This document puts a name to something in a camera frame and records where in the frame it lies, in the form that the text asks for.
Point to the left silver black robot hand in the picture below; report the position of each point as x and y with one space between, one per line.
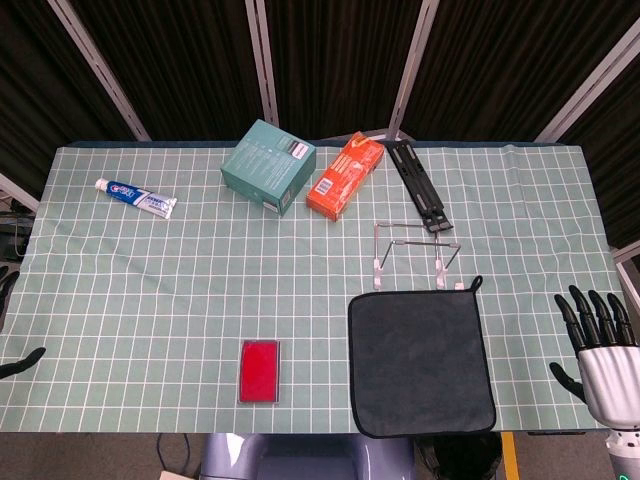
22 361

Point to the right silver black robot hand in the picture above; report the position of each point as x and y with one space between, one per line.
610 380

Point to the dark grey blue cloth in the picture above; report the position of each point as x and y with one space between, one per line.
420 360

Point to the green checked tablecloth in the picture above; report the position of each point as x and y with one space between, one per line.
175 300

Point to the blue white toothpaste tube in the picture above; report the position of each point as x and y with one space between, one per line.
140 198

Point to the red ink pad clear case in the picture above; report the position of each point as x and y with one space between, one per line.
259 371

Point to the dark ribbed partition panel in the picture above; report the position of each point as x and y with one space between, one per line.
175 65
500 65
340 60
30 90

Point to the black folding stand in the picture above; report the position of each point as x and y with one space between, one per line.
417 182

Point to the lavender robot torso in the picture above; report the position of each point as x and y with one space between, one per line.
310 457

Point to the teal cardboard box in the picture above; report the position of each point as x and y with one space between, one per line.
265 165

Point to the orange cardboard box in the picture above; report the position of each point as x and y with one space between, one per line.
345 175

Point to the white partition frame post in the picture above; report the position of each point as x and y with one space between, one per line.
262 60
590 80
100 70
412 65

